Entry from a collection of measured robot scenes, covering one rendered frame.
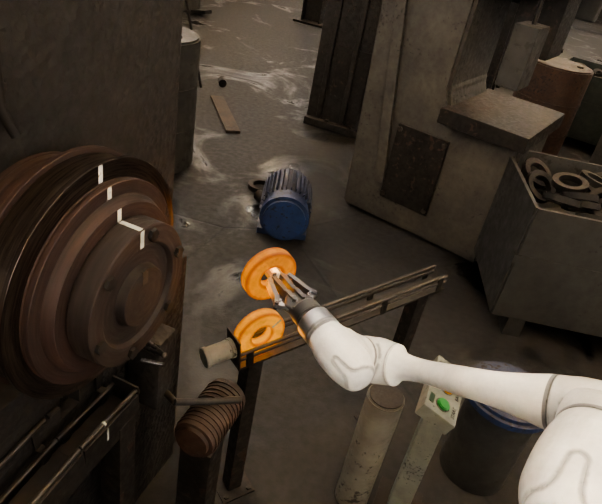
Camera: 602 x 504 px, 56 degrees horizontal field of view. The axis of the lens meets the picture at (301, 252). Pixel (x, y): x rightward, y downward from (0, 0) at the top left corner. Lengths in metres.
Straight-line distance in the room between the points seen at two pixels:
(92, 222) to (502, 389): 0.77
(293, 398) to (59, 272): 1.64
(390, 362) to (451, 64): 2.34
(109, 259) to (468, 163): 2.77
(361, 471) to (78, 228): 1.35
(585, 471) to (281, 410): 1.66
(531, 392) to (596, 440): 0.19
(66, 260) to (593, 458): 0.82
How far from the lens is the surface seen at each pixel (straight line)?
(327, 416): 2.44
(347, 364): 1.26
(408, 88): 3.57
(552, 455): 0.92
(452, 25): 3.44
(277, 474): 2.22
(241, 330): 1.60
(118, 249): 0.98
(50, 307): 0.98
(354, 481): 2.07
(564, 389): 1.08
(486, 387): 1.13
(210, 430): 1.64
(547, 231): 2.91
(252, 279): 1.48
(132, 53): 1.28
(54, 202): 0.95
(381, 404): 1.81
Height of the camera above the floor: 1.78
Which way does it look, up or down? 32 degrees down
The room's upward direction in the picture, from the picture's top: 11 degrees clockwise
